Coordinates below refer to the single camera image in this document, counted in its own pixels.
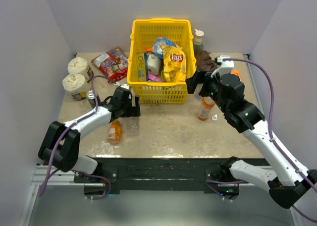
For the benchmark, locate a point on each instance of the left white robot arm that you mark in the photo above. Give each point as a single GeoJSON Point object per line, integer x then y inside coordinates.
{"type": "Point", "coordinates": [60, 146]}

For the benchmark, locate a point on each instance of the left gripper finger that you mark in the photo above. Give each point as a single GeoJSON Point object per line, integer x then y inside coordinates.
{"type": "Point", "coordinates": [136, 101]}
{"type": "Point", "coordinates": [133, 111]}

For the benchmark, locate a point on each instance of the white paper roll in basket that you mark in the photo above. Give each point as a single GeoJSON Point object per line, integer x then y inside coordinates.
{"type": "Point", "coordinates": [153, 64]}

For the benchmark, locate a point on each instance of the red snack bag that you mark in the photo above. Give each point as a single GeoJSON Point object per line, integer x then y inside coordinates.
{"type": "Point", "coordinates": [113, 64]}

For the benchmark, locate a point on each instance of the green soap dispenser bottle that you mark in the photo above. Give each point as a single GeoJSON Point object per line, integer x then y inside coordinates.
{"type": "Point", "coordinates": [198, 41]}

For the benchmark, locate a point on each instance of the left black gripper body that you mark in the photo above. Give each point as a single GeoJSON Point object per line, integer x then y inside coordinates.
{"type": "Point", "coordinates": [125, 106]}

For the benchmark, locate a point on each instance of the front toilet paper roll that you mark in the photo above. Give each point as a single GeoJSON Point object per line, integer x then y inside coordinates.
{"type": "Point", "coordinates": [76, 86]}

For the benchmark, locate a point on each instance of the crushed clear plastic bottle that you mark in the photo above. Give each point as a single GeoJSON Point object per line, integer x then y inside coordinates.
{"type": "Point", "coordinates": [198, 96]}

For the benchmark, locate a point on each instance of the clear water bottle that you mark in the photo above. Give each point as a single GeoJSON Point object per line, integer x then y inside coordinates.
{"type": "Point", "coordinates": [132, 126]}

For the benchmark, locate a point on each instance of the black drink can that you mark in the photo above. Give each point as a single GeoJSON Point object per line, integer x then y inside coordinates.
{"type": "Point", "coordinates": [93, 98]}

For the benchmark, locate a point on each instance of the small orange juice bottle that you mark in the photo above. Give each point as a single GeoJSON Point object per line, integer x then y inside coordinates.
{"type": "Point", "coordinates": [115, 133]}

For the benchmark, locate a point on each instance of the blue plastic bag in basket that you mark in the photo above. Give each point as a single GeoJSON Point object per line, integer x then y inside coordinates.
{"type": "Point", "coordinates": [156, 48]}

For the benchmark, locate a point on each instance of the blue RIO box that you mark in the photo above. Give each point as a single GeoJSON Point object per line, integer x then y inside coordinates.
{"type": "Point", "coordinates": [142, 67]}

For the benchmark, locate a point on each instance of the orange snack box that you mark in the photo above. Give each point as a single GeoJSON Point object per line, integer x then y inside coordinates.
{"type": "Point", "coordinates": [236, 74]}

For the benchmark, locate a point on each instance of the orange label tea bottle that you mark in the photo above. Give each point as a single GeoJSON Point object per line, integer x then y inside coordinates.
{"type": "Point", "coordinates": [207, 104]}

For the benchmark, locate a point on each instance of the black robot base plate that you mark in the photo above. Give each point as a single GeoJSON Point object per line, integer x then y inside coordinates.
{"type": "Point", "coordinates": [172, 174]}

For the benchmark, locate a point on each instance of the yellow Lays chips bag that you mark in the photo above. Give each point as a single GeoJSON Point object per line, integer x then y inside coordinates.
{"type": "Point", "coordinates": [175, 65]}

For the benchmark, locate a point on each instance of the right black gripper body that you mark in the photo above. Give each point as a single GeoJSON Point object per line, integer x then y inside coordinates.
{"type": "Point", "coordinates": [210, 86]}

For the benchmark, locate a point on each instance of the rear toilet paper roll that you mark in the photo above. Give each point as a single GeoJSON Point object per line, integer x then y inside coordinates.
{"type": "Point", "coordinates": [79, 65]}

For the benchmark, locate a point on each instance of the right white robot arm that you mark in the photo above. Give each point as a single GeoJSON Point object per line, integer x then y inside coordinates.
{"type": "Point", "coordinates": [289, 180]}

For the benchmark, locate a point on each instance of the yellow plastic basket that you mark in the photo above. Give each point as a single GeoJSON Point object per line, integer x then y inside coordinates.
{"type": "Point", "coordinates": [144, 32]}

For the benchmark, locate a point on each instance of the toilet paper roll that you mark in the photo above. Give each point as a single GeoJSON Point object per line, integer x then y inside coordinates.
{"type": "Point", "coordinates": [79, 65]}
{"type": "Point", "coordinates": [76, 86]}

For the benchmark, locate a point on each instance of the purple pack in basket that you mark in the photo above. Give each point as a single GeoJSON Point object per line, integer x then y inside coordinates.
{"type": "Point", "coordinates": [154, 78]}

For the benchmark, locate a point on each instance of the white printed bottle cap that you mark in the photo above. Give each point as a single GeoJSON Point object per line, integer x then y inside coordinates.
{"type": "Point", "coordinates": [214, 117]}

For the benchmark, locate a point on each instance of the aluminium frame rail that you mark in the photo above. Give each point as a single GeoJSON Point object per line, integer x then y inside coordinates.
{"type": "Point", "coordinates": [253, 84]}

